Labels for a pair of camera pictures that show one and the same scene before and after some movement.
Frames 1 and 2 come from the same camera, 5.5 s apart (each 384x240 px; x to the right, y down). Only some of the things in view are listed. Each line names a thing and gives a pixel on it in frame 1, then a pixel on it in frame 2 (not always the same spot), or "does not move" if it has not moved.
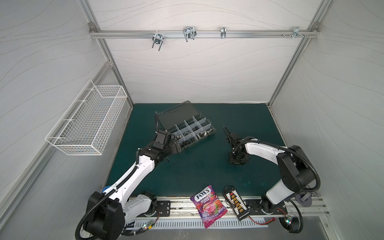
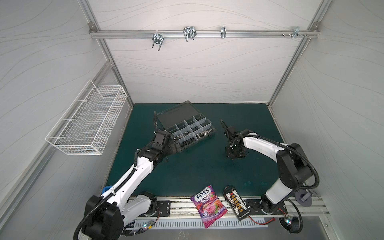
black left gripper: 173,149 does not move
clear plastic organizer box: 186,124 does not move
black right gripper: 233,142 -> 234,151
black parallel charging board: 240,208 does not move
